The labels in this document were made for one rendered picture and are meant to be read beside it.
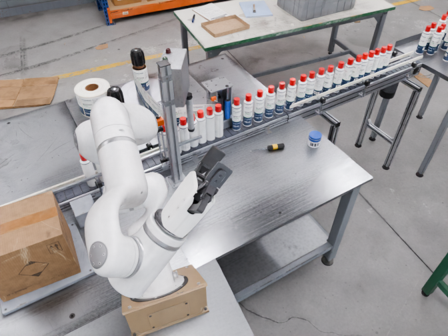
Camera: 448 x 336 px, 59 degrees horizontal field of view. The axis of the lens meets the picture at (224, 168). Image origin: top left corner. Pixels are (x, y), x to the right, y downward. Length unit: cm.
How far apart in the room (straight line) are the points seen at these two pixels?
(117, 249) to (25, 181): 158
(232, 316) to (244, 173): 77
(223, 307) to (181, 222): 96
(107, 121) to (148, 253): 33
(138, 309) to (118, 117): 74
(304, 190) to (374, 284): 100
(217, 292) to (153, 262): 92
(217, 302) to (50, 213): 73
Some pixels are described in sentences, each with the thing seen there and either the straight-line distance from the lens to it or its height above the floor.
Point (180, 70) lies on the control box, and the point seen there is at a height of 147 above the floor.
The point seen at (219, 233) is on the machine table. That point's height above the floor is 83.
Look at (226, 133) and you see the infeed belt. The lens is 222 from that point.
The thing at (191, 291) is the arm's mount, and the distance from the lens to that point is 144.
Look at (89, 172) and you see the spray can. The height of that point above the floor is 98.
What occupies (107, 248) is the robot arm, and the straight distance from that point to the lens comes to 72.
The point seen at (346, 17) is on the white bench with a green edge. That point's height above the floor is 80.
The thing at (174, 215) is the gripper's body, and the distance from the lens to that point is 71.
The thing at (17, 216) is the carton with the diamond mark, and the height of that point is 112.
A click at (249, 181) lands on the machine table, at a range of 202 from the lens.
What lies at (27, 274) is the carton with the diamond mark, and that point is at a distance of 171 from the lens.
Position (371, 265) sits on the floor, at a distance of 286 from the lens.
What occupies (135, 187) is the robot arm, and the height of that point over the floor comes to 171.
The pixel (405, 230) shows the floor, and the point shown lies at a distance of 313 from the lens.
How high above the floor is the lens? 230
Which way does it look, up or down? 45 degrees down
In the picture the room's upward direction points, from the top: straight up
